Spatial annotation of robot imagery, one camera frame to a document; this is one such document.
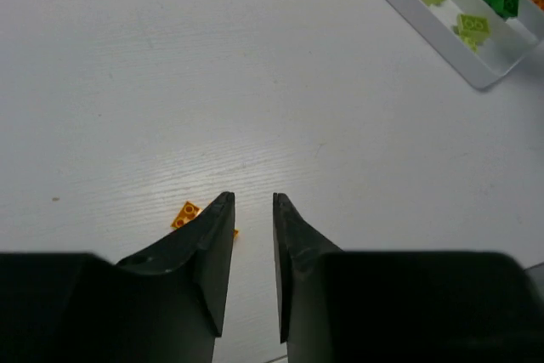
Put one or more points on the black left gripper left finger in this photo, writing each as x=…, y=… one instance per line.
x=164, y=303

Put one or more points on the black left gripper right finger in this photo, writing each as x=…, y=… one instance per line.
x=399, y=306

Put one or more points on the lime green small brick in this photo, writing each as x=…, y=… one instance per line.
x=473, y=26

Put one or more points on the yellow upside-down brick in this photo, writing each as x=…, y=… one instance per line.
x=190, y=211

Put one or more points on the white three-compartment tray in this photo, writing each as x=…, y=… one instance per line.
x=481, y=64

